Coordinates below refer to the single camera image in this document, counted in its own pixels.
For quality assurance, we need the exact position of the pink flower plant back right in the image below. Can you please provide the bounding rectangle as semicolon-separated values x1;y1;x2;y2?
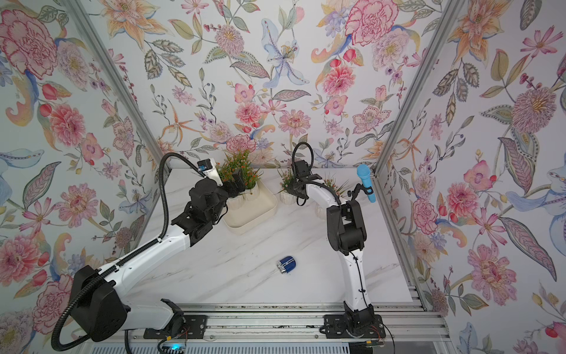
315;175;350;220

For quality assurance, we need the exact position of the red flower potted plant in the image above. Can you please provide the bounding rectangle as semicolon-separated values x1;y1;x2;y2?
242;167;262;201
218;162;243;210

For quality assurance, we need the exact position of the blue silver small cylinder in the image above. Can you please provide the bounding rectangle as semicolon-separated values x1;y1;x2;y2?
277;256;296;274

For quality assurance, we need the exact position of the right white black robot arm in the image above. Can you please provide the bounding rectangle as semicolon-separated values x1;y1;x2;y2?
287;142;377;338

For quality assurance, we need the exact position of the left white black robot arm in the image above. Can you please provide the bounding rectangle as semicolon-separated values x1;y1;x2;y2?
51;153;246;352

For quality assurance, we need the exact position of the left aluminium corner post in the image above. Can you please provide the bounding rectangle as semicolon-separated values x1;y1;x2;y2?
62;0;163;165

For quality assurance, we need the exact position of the aluminium corner post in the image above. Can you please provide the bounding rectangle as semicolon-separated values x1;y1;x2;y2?
62;0;163;165
373;0;463;174

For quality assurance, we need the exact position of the pink flower plant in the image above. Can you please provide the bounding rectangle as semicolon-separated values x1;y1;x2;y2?
278;168;296;205
315;175;350;220

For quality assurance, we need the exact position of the aluminium front rail frame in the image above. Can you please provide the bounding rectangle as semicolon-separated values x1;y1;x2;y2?
168;296;455;353

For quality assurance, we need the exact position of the cream rectangular storage box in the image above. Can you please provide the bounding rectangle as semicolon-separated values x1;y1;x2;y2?
223;181;278;235

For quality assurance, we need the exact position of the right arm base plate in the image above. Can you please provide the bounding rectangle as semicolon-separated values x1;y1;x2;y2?
318;314;387;340

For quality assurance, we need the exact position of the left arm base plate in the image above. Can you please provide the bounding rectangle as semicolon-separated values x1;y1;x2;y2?
143;314;208;340

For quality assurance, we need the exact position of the orange flower potted plant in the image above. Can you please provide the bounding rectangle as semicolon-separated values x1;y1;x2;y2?
223;150;253;172

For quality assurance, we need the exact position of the blue microphone on stand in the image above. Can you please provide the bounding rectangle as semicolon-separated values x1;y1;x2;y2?
348;165;377;203

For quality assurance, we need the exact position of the right aluminium corner post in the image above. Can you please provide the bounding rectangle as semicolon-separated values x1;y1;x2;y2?
373;0;463;174

